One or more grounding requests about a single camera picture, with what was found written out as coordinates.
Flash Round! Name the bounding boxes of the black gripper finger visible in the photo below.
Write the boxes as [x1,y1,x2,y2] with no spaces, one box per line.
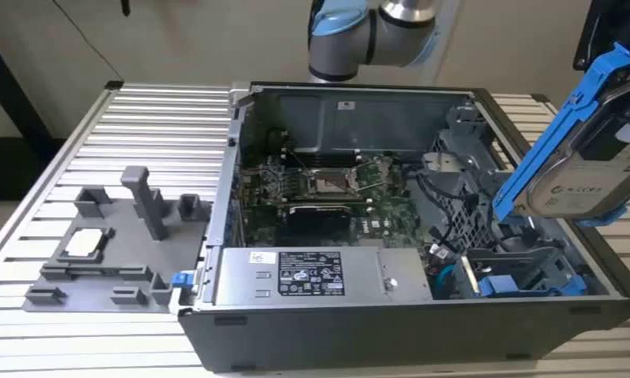
[582,72,630,161]

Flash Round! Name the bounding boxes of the grey metal disk bay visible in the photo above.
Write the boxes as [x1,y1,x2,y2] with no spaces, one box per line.
[406,104,610,302]

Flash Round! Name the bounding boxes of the green motherboard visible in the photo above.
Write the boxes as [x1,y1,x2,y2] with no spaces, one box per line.
[238,151,437,249]

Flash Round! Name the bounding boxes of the CPU socket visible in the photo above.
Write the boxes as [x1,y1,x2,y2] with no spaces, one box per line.
[304,167,361,196]

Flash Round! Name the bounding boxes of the black RAM sticks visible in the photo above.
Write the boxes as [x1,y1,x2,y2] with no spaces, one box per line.
[288,149,366,166]

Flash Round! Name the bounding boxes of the black graphics card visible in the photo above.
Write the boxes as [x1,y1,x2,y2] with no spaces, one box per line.
[285,202,356,241]

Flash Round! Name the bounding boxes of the black open PC case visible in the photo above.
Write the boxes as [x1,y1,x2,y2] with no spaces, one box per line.
[176,80,630,374]

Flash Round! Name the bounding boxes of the silver power supply unit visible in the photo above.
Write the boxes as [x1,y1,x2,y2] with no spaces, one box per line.
[212,246,433,306]

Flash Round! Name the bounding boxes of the grey parts rack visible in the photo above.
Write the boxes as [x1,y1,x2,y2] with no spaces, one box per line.
[22,165,214,314]

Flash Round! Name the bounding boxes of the silver CPU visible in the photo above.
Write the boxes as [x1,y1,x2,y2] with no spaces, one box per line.
[62,228,109,257]

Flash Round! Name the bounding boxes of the black desk leg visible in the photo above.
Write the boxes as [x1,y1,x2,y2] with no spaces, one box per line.
[0,19,53,158]

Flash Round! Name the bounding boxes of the black box on floor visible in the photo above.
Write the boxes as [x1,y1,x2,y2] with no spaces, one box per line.
[0,136,66,200]

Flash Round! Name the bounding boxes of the black disk wire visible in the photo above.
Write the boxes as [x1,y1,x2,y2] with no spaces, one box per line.
[414,172,500,206]

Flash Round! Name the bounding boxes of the black wire with labelled plug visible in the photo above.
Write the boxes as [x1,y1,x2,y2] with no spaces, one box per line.
[424,228,456,261]

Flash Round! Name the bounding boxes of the blue data wire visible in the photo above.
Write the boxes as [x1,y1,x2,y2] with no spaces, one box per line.
[434,262,457,298]

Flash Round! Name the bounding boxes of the thin black wall cable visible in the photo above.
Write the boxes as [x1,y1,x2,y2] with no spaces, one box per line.
[52,0,125,83]

